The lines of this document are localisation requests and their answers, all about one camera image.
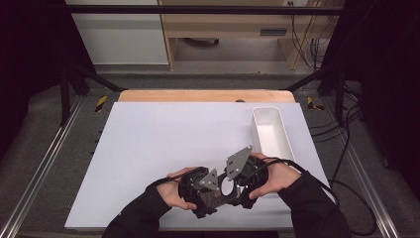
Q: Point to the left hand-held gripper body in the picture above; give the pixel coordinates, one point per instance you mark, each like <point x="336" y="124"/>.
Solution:
<point x="193" y="188"/>

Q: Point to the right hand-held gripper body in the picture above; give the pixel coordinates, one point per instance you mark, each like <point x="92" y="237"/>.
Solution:
<point x="239" y="162"/>

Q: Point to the person's left hand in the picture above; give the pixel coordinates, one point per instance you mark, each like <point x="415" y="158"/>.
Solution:
<point x="171" y="195"/>

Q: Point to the person's right hand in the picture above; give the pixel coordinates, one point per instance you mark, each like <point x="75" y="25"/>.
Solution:
<point x="280" y="178"/>

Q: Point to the white plastic bin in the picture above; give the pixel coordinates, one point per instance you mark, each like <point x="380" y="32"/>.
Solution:
<point x="270" y="132"/>

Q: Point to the white table sheet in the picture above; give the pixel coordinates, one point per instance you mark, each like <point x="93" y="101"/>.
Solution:
<point x="148" y="139"/>

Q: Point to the wooden table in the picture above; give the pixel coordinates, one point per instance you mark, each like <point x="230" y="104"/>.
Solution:
<point x="198" y="95"/>

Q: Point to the yellow black hazard tape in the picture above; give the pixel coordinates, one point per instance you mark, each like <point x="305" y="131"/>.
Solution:
<point x="312" y="104"/>
<point x="101" y="103"/>

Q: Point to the grey desk label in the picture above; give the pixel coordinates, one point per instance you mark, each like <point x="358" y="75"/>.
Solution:
<point x="273" y="32"/>

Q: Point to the wooden desk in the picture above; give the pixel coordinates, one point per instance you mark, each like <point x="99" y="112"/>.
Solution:
<point x="228" y="23"/>

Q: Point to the white cabinet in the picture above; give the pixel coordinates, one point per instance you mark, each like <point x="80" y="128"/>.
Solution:
<point x="122" y="36"/>

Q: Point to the black curtain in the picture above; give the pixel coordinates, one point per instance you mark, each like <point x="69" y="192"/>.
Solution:
<point x="389" y="82"/>
<point x="29" y="66"/>

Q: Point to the black frame strut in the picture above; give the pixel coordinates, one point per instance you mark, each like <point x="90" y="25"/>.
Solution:
<point x="95" y="79"/>
<point x="310" y="79"/>

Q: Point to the aluminium floor rail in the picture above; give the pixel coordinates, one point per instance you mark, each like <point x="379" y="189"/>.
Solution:
<point x="369" y="188"/>
<point x="43" y="162"/>

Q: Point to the black horizontal frame bar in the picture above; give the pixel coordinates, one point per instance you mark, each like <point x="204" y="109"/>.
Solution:
<point x="198" y="9"/>

